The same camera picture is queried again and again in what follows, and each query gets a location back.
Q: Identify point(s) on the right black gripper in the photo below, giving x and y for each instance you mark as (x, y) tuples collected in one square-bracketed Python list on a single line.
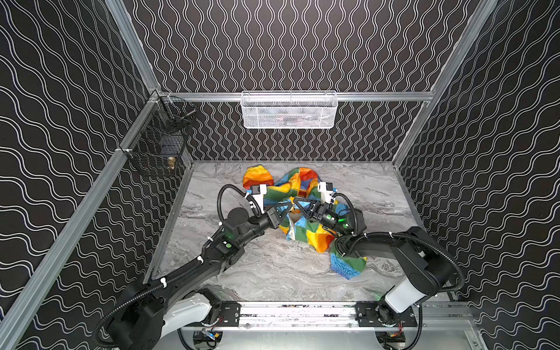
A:
[(316, 212)]

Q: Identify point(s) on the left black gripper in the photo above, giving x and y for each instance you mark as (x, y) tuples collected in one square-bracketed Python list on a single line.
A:
[(275, 216)]

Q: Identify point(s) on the rainbow striped jacket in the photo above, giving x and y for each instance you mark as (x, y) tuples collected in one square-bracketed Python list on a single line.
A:
[(303, 182)]

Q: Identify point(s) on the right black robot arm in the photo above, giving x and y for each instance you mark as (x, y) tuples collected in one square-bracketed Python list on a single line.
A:
[(428, 268)]

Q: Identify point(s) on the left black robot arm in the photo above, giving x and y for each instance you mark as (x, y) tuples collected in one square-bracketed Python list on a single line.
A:
[(141, 316)]

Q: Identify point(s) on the brass object in basket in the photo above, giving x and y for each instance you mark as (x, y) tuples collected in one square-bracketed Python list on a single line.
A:
[(171, 161)]

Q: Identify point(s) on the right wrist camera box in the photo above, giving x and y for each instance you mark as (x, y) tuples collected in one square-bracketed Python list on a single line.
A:
[(326, 191)]

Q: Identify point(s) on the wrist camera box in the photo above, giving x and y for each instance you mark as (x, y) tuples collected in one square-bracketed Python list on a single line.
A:
[(326, 191), (258, 192)]

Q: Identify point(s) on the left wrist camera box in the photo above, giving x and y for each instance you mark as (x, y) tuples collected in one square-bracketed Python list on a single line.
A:
[(258, 192)]

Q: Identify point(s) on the aluminium front rail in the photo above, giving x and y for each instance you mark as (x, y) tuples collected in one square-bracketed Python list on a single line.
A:
[(316, 316)]

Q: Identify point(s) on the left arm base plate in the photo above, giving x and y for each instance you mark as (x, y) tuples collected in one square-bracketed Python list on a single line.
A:
[(224, 314)]

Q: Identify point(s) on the white mesh wall basket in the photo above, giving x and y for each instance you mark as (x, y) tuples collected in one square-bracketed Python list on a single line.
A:
[(284, 109)]

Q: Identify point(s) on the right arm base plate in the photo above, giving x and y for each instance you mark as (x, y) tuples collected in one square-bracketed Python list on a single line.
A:
[(380, 315)]

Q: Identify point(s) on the black wire wall basket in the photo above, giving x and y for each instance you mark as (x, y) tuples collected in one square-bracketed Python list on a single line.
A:
[(163, 135)]

